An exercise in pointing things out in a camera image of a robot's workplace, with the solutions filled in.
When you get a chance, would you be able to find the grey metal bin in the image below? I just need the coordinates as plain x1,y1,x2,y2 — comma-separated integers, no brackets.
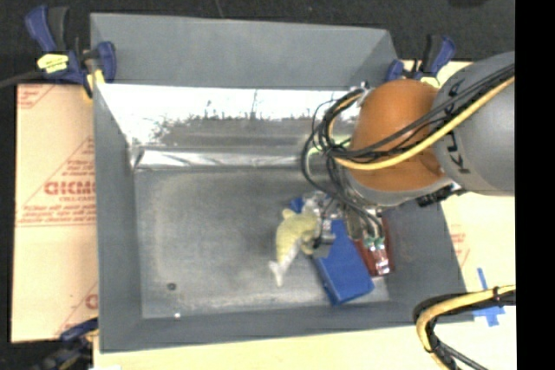
89,12,474,353

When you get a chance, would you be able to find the blue flat block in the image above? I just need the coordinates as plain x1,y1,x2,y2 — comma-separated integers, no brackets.
311,217,376,308

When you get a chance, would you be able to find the yellow toy in clear bag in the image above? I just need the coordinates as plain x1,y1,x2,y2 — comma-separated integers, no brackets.
268,206,324,288

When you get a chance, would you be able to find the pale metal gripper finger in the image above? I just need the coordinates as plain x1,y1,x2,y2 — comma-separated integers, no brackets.
303,195,327,217
310,230,337,260

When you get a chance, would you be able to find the brown cardboard board, red print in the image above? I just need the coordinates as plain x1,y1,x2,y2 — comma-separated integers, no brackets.
10,60,516,344

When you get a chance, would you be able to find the red-brown flat block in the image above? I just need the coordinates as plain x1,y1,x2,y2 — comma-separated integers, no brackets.
353,215,396,277

